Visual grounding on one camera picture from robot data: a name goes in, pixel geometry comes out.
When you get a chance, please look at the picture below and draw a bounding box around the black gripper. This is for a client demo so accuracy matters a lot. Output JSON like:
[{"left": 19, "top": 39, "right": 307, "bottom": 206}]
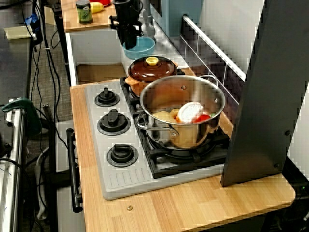
[{"left": 109, "top": 0, "right": 144, "bottom": 50}]

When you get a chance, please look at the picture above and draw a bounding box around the light blue bowl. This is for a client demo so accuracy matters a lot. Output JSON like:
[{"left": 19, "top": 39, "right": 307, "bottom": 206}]
[{"left": 122, "top": 36, "right": 156, "bottom": 60}]

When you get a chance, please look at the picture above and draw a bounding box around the grey toy faucet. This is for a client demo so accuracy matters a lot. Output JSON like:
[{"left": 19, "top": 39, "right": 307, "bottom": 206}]
[{"left": 139, "top": 8, "right": 157, "bottom": 41}]

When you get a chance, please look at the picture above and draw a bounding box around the white sink unit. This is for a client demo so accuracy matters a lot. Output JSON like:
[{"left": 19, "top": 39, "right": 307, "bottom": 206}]
[{"left": 65, "top": 20, "right": 189, "bottom": 86}]

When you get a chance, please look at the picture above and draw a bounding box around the brown lid with yellow knob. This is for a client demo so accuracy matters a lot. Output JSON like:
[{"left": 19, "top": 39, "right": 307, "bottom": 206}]
[{"left": 127, "top": 56, "right": 177, "bottom": 84}]

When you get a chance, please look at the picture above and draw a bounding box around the red toy item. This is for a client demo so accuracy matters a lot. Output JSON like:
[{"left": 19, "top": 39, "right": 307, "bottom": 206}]
[{"left": 89, "top": 0, "right": 113, "bottom": 6}]

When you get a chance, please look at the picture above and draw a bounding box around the brown cardboard sheet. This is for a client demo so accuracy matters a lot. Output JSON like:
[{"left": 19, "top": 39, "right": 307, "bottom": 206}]
[{"left": 76, "top": 63, "right": 127, "bottom": 85}]

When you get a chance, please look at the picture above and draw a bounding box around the yellow bottle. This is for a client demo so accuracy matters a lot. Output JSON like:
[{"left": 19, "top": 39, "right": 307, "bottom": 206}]
[{"left": 90, "top": 1, "right": 105, "bottom": 14}]

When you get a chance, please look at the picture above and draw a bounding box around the orange cooking pot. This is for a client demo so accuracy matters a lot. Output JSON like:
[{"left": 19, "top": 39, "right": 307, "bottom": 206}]
[{"left": 124, "top": 61, "right": 180, "bottom": 96}]

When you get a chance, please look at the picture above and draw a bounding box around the green can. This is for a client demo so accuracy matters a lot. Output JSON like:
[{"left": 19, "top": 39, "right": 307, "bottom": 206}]
[{"left": 75, "top": 0, "right": 94, "bottom": 25}]

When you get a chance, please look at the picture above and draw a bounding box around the black burner grate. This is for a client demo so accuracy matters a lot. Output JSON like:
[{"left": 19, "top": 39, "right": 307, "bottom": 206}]
[
  {"left": 134, "top": 111, "right": 230, "bottom": 180},
  {"left": 119, "top": 69, "right": 186, "bottom": 114}
]

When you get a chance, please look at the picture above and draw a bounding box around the wooden side table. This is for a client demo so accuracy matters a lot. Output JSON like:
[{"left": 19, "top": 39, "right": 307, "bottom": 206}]
[{"left": 60, "top": 0, "right": 119, "bottom": 32}]

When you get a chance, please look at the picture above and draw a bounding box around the teal blue cabinet box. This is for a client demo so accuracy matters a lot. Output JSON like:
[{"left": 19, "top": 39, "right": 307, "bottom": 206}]
[{"left": 150, "top": 0, "right": 204, "bottom": 39}]

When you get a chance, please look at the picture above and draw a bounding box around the black stove knob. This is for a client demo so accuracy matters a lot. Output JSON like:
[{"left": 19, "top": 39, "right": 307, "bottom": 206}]
[
  {"left": 94, "top": 87, "right": 121, "bottom": 108},
  {"left": 106, "top": 143, "right": 139, "bottom": 168},
  {"left": 97, "top": 108, "right": 132, "bottom": 137}
]

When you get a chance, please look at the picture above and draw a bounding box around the black table leg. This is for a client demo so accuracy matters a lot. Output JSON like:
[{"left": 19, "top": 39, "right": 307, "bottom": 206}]
[{"left": 52, "top": 0, "right": 72, "bottom": 86}]

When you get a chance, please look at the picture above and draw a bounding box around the yellow toy food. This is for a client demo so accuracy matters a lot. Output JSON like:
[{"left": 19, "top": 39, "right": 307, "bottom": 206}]
[{"left": 151, "top": 108, "right": 181, "bottom": 124}]

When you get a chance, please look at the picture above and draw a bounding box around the dark tile backsplash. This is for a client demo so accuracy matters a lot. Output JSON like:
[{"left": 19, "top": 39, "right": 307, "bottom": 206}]
[{"left": 180, "top": 14, "right": 247, "bottom": 116}]

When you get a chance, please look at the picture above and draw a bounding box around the white round bread toy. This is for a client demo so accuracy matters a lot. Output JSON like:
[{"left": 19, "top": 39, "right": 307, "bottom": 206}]
[{"left": 175, "top": 101, "right": 205, "bottom": 125}]

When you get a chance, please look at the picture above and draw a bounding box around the blue tape piece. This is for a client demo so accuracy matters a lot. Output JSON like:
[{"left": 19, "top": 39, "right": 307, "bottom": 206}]
[{"left": 24, "top": 13, "right": 41, "bottom": 26}]

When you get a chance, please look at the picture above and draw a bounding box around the red toy tomato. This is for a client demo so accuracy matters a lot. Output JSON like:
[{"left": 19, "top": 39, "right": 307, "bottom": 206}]
[{"left": 193, "top": 114, "right": 211, "bottom": 124}]

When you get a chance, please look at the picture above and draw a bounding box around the stainless steel pot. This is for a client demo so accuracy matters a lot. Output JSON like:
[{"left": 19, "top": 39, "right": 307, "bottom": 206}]
[{"left": 135, "top": 74, "right": 226, "bottom": 151}]

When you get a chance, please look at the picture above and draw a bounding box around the grey stove top plate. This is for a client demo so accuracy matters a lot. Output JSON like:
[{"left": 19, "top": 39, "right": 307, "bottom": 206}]
[{"left": 84, "top": 81, "right": 225, "bottom": 201}]

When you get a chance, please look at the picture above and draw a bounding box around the wooden kitchen countertop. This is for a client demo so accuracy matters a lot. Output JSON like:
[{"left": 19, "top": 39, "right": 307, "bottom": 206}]
[{"left": 70, "top": 67, "right": 296, "bottom": 232}]

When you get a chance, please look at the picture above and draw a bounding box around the white oven cabinet front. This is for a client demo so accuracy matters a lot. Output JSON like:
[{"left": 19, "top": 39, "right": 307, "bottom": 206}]
[{"left": 56, "top": 120, "right": 85, "bottom": 232}]

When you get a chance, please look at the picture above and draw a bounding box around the black oven door handle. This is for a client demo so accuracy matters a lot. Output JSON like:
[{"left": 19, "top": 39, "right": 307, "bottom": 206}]
[{"left": 65, "top": 128, "right": 84, "bottom": 214}]

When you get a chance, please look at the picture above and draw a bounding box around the black upright post panel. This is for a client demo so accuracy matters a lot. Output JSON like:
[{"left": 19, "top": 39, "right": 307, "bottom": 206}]
[{"left": 220, "top": 0, "right": 309, "bottom": 188}]

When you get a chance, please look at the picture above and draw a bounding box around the silver metal frame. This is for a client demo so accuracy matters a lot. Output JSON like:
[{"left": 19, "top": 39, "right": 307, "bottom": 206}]
[{"left": 0, "top": 106, "right": 27, "bottom": 232}]

